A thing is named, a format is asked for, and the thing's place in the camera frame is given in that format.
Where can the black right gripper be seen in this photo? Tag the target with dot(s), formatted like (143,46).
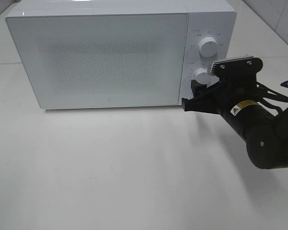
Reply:
(241,102)

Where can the white timer knob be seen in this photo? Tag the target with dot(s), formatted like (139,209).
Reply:
(201,76)

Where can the white microwave door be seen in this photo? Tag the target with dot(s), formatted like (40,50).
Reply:
(102,61)

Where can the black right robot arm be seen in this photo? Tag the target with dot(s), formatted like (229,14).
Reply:
(271,154)

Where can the upper white power knob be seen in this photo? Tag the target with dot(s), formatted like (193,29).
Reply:
(208,46)

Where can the white microwave oven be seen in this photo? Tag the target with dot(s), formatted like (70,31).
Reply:
(205,18)

